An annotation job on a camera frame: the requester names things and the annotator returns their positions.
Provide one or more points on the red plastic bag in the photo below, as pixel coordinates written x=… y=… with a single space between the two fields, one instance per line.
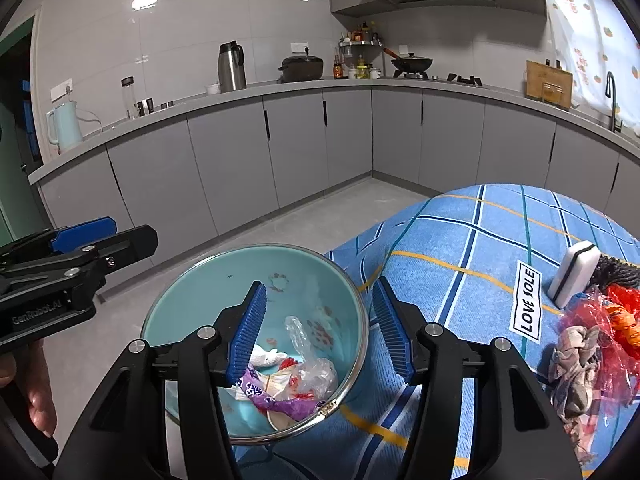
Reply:
x=612 y=345

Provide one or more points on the black wok with lid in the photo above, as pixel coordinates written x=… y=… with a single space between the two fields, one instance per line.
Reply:
x=412 y=63

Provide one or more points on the teal metal bucket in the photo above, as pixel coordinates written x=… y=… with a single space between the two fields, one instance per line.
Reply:
x=200 y=290

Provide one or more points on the person's left hand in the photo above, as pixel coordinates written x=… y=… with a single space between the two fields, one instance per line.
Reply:
x=35 y=390

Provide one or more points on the blue plaid tablecloth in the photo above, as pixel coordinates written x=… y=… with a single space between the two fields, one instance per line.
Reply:
x=475 y=270

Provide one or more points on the white printed curtain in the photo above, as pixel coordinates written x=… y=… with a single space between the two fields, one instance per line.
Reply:
x=590 y=45

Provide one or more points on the white tissue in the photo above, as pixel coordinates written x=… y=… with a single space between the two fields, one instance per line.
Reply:
x=264 y=356

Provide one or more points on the clear plastic bag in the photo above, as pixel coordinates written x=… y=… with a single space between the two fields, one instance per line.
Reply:
x=312 y=370

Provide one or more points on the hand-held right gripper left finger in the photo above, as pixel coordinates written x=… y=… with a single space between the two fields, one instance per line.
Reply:
x=247 y=330

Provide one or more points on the white sponge with black edge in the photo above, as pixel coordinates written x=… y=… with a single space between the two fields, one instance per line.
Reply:
x=575 y=270

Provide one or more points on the black kitchen faucet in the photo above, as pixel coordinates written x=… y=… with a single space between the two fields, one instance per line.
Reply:
x=612 y=105

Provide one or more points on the wooden cutting board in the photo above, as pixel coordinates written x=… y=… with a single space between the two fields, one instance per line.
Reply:
x=549 y=85

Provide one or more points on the green door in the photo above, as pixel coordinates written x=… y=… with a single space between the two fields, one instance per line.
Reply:
x=15 y=200

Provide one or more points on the black rice cooker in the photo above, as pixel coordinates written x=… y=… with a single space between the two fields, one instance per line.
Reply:
x=301 y=67

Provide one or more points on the grey kitchen base cabinets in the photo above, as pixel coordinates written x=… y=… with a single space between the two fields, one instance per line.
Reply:
x=225 y=160

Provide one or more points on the glass bottle with black lid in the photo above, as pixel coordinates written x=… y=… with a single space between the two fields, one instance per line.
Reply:
x=129 y=100

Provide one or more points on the white paper cup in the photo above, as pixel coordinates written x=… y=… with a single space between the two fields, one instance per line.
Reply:
x=287 y=417

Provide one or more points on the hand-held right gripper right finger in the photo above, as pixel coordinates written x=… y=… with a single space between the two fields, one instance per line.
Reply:
x=392 y=330

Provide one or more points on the steel cup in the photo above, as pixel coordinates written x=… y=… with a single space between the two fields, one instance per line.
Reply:
x=145 y=108

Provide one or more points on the patterned cloth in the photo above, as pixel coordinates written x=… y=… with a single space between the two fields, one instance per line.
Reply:
x=575 y=370

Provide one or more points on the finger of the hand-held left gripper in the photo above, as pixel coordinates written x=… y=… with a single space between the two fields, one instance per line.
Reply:
x=130 y=245
x=85 y=232

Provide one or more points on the corner spice rack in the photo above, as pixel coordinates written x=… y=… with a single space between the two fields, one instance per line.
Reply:
x=361 y=50

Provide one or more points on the steel thermos jug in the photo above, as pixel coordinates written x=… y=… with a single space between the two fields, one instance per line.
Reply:
x=231 y=70

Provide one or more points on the purple wrapper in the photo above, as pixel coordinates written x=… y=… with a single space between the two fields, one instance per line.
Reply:
x=265 y=397

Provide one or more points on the white wall socket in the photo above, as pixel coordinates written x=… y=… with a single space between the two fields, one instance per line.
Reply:
x=61 y=88
x=297 y=49

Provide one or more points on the dark sauce bottle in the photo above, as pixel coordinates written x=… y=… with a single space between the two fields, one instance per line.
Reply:
x=338 y=69

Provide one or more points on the pale blue electric kettle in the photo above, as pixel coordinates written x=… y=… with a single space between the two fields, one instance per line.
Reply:
x=67 y=125

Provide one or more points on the gas stove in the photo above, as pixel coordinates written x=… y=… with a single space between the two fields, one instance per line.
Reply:
x=440 y=79

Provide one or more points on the black mesh net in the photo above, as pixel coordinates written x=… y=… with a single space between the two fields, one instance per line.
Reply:
x=617 y=270

